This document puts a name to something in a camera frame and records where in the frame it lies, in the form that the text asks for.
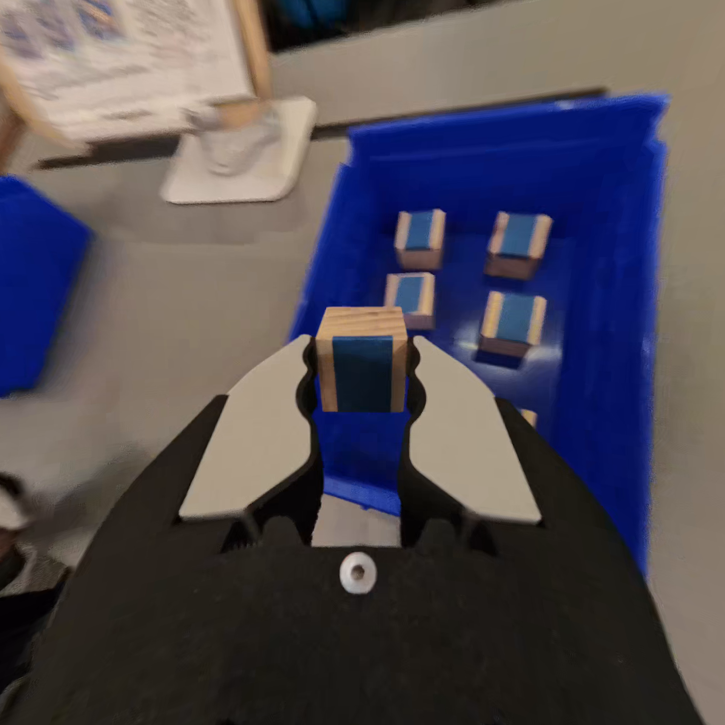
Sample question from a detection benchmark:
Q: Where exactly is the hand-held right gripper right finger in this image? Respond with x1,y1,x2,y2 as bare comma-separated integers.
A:
398,334,543,548

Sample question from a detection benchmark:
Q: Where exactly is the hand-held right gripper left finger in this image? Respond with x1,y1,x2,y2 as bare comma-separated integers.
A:
177,334,325,547

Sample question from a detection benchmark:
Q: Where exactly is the printed instruction sheet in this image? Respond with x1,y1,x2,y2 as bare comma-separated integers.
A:
0,0,253,142

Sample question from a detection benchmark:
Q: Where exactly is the blue plastic bin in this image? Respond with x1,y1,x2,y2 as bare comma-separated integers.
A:
0,174,94,397
289,92,672,578

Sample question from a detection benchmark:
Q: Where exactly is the grey desk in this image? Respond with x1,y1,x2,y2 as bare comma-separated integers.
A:
0,0,725,725

